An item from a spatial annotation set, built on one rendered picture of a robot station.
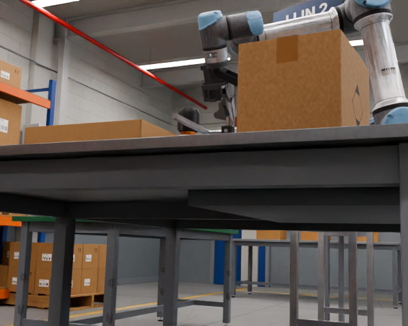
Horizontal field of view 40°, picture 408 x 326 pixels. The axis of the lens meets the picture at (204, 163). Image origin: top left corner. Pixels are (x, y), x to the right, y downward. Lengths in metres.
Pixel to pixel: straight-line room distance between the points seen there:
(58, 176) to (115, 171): 0.13
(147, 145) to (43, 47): 6.95
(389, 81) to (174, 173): 0.93
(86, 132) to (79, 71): 7.56
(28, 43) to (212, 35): 6.19
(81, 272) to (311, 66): 4.86
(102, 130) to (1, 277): 5.24
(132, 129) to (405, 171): 0.46
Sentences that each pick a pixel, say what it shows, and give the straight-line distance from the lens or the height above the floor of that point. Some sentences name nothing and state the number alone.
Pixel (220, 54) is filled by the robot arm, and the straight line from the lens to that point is 1.73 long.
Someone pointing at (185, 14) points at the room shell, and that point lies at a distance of 7.21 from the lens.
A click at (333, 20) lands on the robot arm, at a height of 1.39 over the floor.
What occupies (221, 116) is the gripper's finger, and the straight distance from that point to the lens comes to 1.79.
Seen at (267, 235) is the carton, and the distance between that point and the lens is 7.74.
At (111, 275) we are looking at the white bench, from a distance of 3.18.
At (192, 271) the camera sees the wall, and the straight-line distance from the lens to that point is 10.51.
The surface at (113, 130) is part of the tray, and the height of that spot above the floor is 0.85.
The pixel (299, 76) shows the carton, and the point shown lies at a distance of 1.25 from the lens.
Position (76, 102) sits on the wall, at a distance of 8.46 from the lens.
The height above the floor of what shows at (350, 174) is 0.76.
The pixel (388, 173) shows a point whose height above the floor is 0.77.
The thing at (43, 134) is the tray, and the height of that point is 0.85.
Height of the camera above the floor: 0.65
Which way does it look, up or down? 9 degrees up
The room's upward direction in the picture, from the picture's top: 2 degrees clockwise
